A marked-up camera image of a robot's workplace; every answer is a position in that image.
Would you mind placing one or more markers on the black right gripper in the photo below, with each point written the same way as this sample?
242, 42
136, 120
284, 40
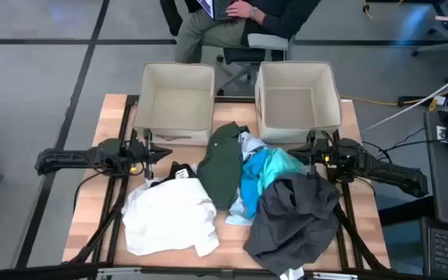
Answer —
325, 152

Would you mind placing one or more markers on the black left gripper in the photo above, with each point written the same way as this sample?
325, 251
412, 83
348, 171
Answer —
138, 151

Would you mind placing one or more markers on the black garment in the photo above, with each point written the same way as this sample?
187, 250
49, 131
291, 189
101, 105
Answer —
171, 172

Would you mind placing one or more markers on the teal garment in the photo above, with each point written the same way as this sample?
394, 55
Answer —
278, 163

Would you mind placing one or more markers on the bright blue garment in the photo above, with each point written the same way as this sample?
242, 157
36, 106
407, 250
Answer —
249, 183

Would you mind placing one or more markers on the dark green shirt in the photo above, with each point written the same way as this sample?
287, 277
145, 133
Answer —
222, 167

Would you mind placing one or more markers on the large white shirt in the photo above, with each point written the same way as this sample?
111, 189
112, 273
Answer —
169, 218

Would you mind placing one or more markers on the dark grey jacket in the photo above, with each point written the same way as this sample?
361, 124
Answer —
294, 221

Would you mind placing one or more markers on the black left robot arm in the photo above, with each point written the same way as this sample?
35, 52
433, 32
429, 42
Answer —
64, 158

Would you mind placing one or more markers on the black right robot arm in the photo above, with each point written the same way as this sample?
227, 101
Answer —
387, 171

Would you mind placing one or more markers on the beige fabric bin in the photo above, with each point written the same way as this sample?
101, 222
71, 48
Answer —
294, 105
177, 105

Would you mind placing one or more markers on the light blue shirt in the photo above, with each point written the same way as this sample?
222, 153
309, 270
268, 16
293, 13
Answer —
251, 145

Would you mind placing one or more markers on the white cloth under jacket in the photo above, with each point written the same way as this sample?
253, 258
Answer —
292, 274

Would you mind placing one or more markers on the person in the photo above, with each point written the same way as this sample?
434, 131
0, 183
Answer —
282, 19

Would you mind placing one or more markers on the laptop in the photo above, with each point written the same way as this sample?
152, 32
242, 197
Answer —
220, 9

